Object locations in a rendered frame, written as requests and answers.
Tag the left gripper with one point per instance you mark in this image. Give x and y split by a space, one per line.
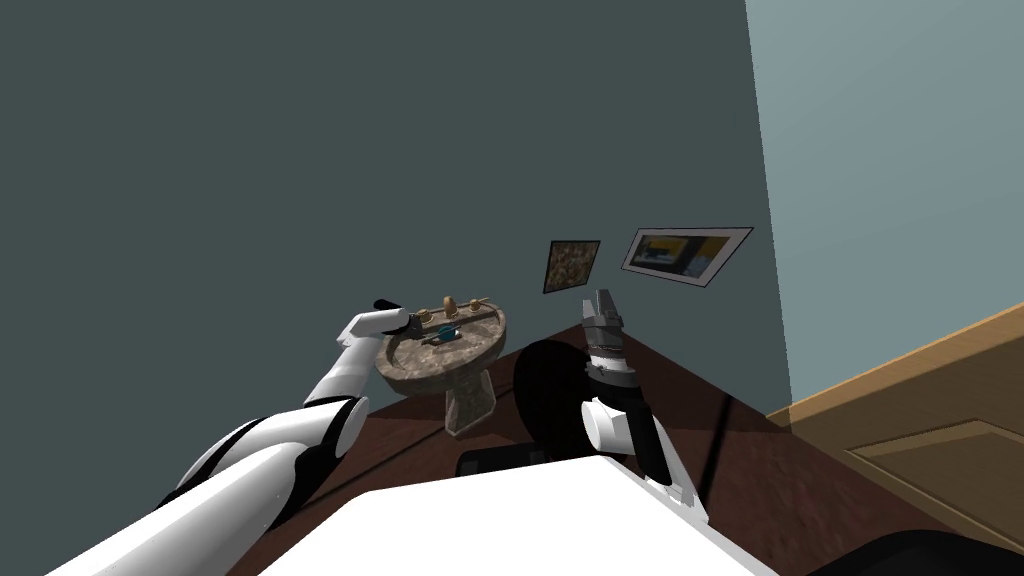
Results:
419 323

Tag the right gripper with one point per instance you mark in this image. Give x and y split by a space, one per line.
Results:
603 338

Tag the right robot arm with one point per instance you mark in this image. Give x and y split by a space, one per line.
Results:
620 424

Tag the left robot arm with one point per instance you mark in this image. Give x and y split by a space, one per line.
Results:
264 456

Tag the small blue object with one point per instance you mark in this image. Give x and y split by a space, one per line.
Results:
447 334

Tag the white framed yellow picture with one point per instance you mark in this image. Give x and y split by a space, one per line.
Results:
684 256

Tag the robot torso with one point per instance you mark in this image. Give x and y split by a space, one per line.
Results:
512 528

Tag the light wooden door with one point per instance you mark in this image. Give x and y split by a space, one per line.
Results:
928 432

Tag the brown speckled wall picture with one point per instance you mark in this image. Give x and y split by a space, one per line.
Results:
571 266

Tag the brown marbled pedestal sink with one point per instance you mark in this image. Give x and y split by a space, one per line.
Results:
448 368

